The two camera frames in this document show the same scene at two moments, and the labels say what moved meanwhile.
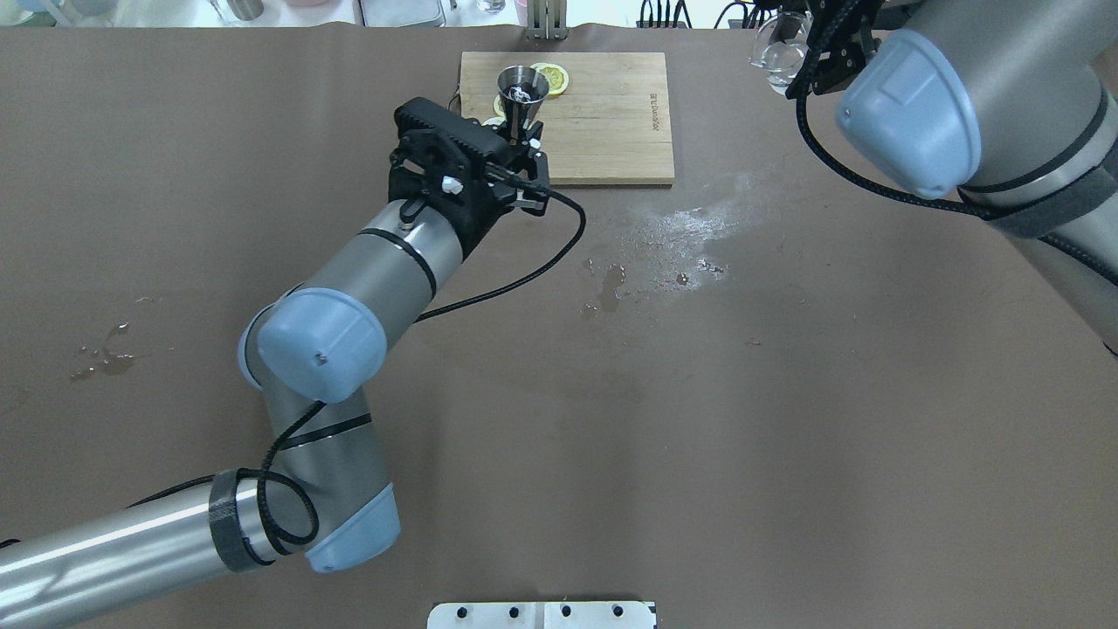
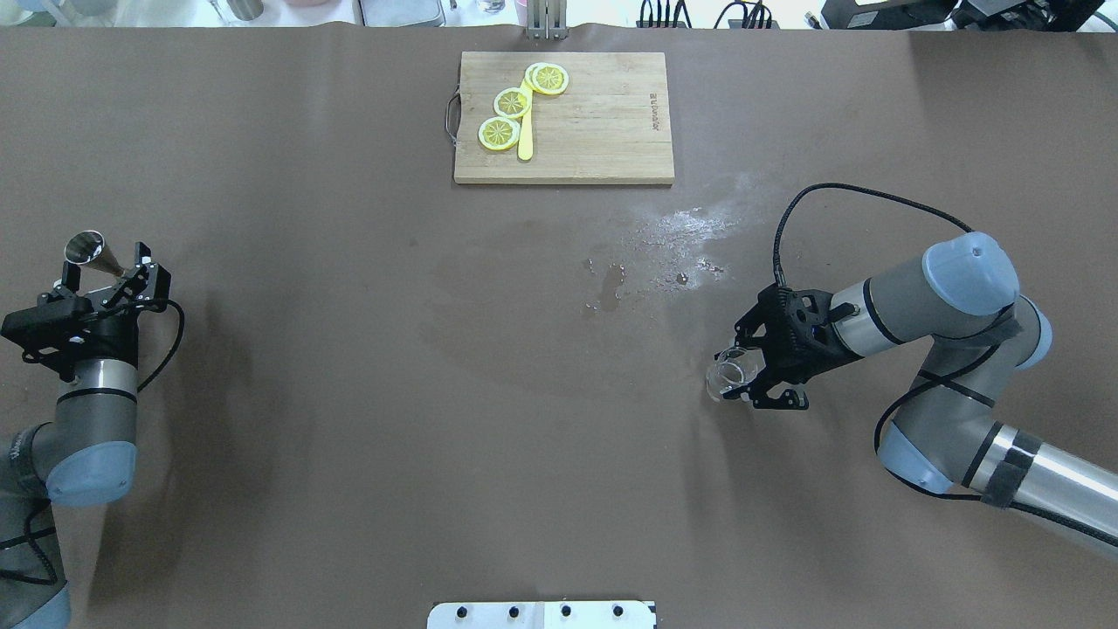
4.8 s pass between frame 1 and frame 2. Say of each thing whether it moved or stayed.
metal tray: stayed
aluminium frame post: stayed
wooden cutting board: stayed
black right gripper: moved
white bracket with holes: stayed
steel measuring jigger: moved
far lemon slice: stayed
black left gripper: moved
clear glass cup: moved
